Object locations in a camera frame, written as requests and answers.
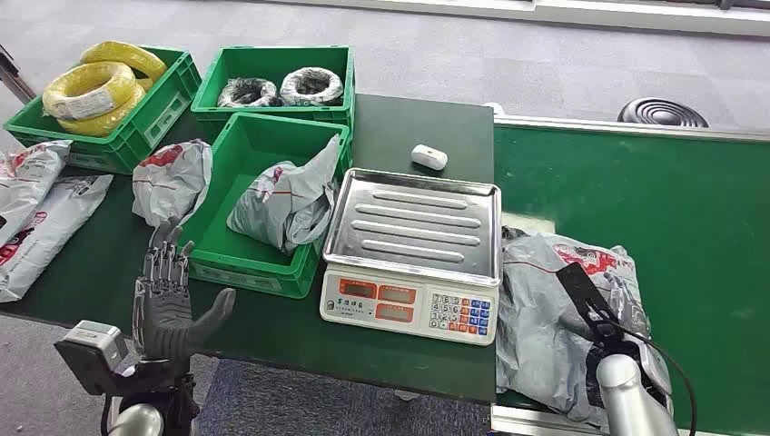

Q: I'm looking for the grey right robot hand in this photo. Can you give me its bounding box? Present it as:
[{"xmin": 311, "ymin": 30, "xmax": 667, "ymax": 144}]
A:
[{"xmin": 603, "ymin": 273, "xmax": 675, "ymax": 400}]

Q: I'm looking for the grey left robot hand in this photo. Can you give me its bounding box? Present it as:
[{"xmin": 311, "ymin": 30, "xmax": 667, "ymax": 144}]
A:
[{"xmin": 131, "ymin": 215, "xmax": 238, "ymax": 366}]

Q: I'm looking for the grey package with black tape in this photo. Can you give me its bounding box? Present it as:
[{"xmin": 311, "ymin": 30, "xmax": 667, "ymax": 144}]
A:
[{"xmin": 495, "ymin": 225, "xmax": 653, "ymax": 430}]

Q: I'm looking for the crumpled grey plastic package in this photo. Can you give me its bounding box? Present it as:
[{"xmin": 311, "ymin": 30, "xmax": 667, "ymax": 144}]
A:
[
  {"xmin": 225, "ymin": 133, "xmax": 341, "ymax": 255},
  {"xmin": 131, "ymin": 138, "xmax": 214, "ymax": 229}
]

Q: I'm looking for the green conveyor belt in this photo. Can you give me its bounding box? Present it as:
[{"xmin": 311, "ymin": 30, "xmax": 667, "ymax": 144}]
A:
[{"xmin": 489, "ymin": 115, "xmax": 770, "ymax": 436}]

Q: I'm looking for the flat grey mailer bag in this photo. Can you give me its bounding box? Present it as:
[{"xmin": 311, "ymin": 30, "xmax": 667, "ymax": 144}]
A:
[
  {"xmin": 0, "ymin": 140, "xmax": 74, "ymax": 247},
  {"xmin": 0, "ymin": 173, "xmax": 114, "ymax": 304}
]

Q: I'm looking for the green crate holding packages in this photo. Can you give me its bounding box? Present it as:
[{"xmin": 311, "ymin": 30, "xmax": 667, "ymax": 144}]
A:
[{"xmin": 178, "ymin": 112, "xmax": 354, "ymax": 301}]

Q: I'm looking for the green crate with yellow coils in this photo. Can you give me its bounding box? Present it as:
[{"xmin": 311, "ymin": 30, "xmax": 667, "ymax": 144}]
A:
[{"xmin": 3, "ymin": 45, "xmax": 202, "ymax": 176}]

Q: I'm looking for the black ribbed round disc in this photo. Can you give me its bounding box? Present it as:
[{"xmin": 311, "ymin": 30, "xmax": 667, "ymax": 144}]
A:
[{"xmin": 617, "ymin": 97, "xmax": 710, "ymax": 129}]

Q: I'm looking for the electronic scale with steel tray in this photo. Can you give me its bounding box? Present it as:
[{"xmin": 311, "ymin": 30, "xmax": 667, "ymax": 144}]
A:
[{"xmin": 319, "ymin": 167, "xmax": 503, "ymax": 348}]

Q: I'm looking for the green crate with black coils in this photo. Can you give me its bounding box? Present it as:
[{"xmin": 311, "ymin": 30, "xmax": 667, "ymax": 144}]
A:
[{"xmin": 190, "ymin": 45, "xmax": 357, "ymax": 141}]

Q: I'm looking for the small white plastic device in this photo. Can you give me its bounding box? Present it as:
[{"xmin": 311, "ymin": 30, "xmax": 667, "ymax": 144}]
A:
[{"xmin": 410, "ymin": 144, "xmax": 449, "ymax": 172}]

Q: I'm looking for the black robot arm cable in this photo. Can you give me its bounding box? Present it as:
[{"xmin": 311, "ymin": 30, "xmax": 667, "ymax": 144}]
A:
[{"xmin": 604, "ymin": 319, "xmax": 699, "ymax": 436}]

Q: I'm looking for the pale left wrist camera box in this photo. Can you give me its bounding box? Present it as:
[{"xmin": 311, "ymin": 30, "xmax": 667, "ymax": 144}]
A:
[{"xmin": 53, "ymin": 320, "xmax": 131, "ymax": 398}]

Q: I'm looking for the black right wrist camera bracket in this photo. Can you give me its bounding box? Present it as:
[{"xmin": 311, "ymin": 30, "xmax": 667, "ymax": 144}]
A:
[{"xmin": 555, "ymin": 262, "xmax": 628, "ymax": 357}]

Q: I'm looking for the yellow wire coil white label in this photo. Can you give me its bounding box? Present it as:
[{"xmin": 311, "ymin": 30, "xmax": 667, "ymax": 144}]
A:
[{"xmin": 41, "ymin": 61, "xmax": 139, "ymax": 121}]

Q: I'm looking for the wrapped black wire coil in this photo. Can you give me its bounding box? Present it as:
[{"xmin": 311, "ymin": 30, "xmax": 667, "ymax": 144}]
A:
[
  {"xmin": 279, "ymin": 66, "xmax": 345, "ymax": 108},
  {"xmin": 216, "ymin": 77, "xmax": 281, "ymax": 109}
]

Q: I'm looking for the dark metal frame bar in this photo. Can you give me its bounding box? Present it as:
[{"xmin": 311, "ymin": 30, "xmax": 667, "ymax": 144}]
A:
[{"xmin": 0, "ymin": 44, "xmax": 38, "ymax": 105}]

